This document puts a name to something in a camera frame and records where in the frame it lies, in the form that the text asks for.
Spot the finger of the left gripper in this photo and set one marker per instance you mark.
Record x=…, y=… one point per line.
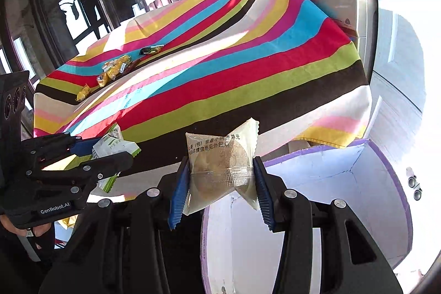
x=96, y=169
x=58, y=145

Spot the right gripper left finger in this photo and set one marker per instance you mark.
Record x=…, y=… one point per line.
x=180, y=191

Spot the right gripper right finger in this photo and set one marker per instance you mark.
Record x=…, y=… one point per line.
x=266, y=201

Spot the white green snack packet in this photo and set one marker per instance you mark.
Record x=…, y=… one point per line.
x=112, y=143

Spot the clear round cake packet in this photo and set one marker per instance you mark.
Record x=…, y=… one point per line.
x=222, y=165

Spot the left hand black glove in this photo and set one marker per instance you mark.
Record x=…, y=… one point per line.
x=42, y=236

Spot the white box purple trim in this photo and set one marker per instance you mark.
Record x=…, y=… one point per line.
x=343, y=225

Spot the yellow snack packet far left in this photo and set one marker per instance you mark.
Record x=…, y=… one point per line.
x=83, y=93

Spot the orange bread packet blue heart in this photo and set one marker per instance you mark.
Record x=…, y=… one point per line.
x=102, y=79

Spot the large yellow snack packet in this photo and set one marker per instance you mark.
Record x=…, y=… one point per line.
x=113, y=68

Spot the small green nut packet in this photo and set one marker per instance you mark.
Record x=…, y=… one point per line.
x=151, y=50

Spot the striped colourful tablecloth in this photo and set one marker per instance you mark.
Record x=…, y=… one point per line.
x=284, y=63

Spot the white door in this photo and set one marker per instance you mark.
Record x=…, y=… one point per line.
x=406, y=88

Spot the white appliance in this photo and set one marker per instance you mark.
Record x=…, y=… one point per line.
x=359, y=20

